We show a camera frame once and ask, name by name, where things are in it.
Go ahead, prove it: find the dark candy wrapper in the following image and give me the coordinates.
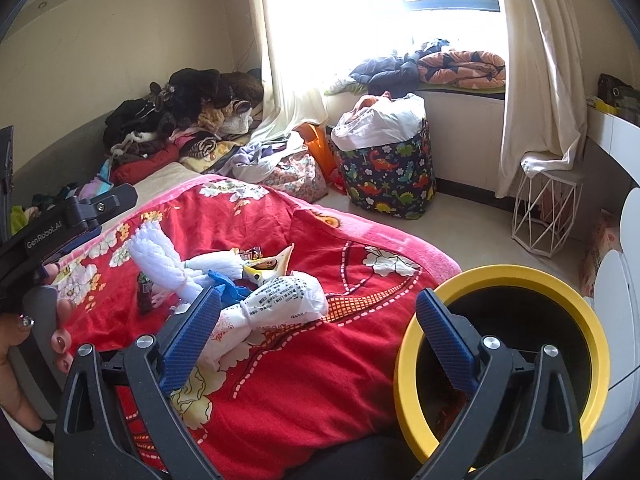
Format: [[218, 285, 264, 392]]
[[137, 272, 154, 315]]

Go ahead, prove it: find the blue plastic glove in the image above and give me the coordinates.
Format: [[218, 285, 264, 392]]
[[207, 270, 252, 308]]

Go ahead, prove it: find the yellow triangular snack wrapper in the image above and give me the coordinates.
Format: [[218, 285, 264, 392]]
[[243, 244, 295, 286]]

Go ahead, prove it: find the white printed plastic bag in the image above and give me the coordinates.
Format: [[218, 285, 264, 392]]
[[198, 271, 329, 368]]

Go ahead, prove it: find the white knitted cloth trash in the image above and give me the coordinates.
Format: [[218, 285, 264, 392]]
[[125, 221, 244, 304]]

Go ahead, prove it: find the yellow rimmed trash bin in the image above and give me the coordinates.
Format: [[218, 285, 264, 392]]
[[394, 264, 611, 479]]

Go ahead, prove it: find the person's left hand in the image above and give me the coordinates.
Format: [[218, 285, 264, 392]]
[[1, 260, 75, 434]]

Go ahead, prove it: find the white dresser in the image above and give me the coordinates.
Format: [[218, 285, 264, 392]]
[[579, 107, 639, 479]]

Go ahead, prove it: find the pile of dark clothes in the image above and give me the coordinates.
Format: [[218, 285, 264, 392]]
[[102, 68, 264, 184]]

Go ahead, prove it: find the red floral blanket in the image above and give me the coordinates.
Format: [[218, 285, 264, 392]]
[[56, 177, 459, 479]]

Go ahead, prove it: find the floral fabric bag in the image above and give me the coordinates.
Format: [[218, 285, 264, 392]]
[[260, 151, 328, 203]]

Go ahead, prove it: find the left cream curtain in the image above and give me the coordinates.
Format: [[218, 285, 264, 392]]
[[250, 0, 328, 142]]

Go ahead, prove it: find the cream curtain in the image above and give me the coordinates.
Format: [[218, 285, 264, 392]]
[[496, 0, 587, 198], [250, 0, 328, 142]]

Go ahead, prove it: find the dinosaur print laundry basket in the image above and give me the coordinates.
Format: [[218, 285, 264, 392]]
[[329, 119, 436, 220]]

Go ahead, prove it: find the orange bag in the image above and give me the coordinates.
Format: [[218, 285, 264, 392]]
[[295, 122, 344, 193]]

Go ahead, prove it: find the right cream curtain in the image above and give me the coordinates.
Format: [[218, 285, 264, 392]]
[[496, 0, 587, 198]]

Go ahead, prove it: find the black bag on dresser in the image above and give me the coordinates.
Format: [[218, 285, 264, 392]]
[[598, 74, 640, 126]]

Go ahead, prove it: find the white plastic bag in basket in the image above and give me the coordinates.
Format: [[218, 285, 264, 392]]
[[331, 93, 426, 152]]

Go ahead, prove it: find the orange patterned folded quilt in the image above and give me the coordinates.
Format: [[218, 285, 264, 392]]
[[418, 50, 506, 91]]

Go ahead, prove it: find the navy blue jacket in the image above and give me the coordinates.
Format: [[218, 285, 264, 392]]
[[349, 39, 450, 99]]

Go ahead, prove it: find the white wire side table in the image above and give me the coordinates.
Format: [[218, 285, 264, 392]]
[[511, 168, 584, 258]]

